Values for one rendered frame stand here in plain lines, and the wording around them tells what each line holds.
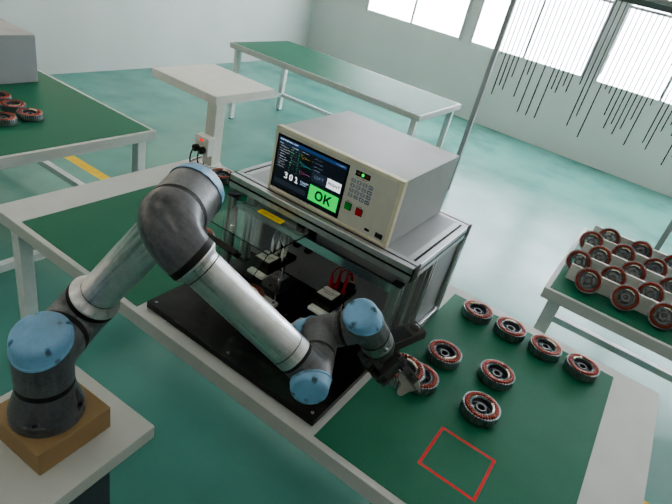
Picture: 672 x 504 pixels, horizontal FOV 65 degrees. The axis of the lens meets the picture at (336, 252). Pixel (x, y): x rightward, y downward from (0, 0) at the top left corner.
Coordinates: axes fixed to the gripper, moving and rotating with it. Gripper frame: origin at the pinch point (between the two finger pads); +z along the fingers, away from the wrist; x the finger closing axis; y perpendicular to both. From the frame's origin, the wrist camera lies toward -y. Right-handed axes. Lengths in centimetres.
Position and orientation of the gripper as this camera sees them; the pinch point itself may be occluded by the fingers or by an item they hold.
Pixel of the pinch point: (403, 371)
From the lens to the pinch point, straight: 138.9
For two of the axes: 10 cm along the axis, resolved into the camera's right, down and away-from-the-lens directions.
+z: 3.1, 5.5, 7.7
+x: 5.7, 5.4, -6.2
